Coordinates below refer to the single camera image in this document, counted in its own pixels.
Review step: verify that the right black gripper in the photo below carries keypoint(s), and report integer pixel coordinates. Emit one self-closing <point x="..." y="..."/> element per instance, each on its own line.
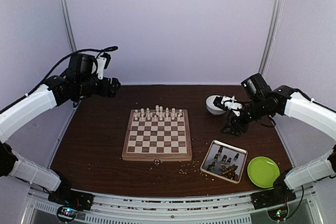
<point x="232" y="123"/>

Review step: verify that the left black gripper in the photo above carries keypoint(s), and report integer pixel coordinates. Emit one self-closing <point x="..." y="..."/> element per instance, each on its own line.
<point x="112" y="89"/>

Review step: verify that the wooden chess board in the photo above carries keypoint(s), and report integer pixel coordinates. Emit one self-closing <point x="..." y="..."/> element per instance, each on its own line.
<point x="168" y="141"/>

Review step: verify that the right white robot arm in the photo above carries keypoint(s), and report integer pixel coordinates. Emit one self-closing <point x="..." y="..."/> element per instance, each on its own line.
<point x="285" y="101"/>

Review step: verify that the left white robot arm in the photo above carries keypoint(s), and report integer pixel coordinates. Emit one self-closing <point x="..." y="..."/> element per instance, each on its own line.
<point x="82" y="79"/>

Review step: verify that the pile of dark chess pieces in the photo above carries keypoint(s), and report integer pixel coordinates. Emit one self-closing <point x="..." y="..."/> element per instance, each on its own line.
<point x="229" y="172"/>

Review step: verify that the white ceramic bowl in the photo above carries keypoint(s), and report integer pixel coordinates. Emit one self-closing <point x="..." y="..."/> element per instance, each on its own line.
<point x="212" y="108"/>

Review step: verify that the metal tray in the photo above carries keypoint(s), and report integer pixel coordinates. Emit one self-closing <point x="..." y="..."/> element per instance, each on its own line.
<point x="212" y="161"/>

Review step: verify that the green plate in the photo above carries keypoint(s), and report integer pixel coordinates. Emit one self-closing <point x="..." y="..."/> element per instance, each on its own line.
<point x="262" y="171"/>

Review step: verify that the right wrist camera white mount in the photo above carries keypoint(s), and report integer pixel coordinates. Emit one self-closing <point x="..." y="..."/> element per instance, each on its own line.
<point x="228" y="104"/>

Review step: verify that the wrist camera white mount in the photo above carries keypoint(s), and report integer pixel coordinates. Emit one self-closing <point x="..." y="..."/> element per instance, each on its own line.
<point x="103" y="61"/>
<point x="228" y="104"/>

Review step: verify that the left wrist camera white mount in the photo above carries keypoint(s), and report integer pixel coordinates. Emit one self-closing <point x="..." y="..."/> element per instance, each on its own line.
<point x="103" y="61"/>

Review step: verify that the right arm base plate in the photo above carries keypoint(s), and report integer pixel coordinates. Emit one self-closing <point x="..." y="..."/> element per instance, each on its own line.
<point x="268" y="198"/>

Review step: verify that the left aluminium frame post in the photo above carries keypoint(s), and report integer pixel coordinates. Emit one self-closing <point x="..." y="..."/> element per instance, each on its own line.
<point x="68" y="26"/>

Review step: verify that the aluminium frame post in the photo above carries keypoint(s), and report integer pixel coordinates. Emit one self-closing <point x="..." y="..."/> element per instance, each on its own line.
<point x="68" y="26"/>
<point x="270" y="41"/>

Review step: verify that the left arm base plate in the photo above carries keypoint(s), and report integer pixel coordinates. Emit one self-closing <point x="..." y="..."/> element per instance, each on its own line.
<point x="77" y="200"/>

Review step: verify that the right aluminium frame post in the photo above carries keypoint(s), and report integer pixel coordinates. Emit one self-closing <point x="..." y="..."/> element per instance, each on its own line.
<point x="270" y="41"/>

